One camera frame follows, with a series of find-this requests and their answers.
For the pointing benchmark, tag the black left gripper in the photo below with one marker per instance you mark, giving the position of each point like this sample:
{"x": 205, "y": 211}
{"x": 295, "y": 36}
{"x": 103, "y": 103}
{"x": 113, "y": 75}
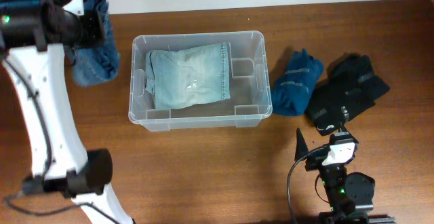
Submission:
{"x": 95, "y": 18}

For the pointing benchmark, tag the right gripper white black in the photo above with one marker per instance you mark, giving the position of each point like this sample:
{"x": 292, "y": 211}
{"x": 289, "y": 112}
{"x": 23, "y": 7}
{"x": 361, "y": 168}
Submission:
{"x": 316, "y": 159}

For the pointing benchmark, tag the dark blue jeans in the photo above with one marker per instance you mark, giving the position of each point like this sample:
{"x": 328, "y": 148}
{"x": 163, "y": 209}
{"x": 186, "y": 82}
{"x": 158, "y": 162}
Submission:
{"x": 93, "y": 66}

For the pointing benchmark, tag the light blue jeans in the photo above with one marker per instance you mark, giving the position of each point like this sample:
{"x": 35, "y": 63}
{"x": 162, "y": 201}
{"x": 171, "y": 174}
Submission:
{"x": 195, "y": 76}

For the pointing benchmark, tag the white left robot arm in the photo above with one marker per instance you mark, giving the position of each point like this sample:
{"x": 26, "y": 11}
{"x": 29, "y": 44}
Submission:
{"x": 34, "y": 35}

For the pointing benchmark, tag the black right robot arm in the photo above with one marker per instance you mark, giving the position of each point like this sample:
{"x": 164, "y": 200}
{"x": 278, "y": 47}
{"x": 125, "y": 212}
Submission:
{"x": 349, "y": 195}

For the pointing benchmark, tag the teal folded garment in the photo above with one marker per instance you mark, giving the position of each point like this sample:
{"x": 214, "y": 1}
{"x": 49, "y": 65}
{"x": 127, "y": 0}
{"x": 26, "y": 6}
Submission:
{"x": 293, "y": 90}

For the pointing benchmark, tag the black folded garment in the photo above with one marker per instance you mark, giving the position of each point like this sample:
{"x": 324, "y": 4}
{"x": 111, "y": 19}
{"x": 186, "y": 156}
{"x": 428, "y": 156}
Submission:
{"x": 351, "y": 83}

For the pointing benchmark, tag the clear plastic storage box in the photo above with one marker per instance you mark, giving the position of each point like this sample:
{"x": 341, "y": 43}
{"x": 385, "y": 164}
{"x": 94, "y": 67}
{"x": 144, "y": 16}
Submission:
{"x": 250, "y": 100}

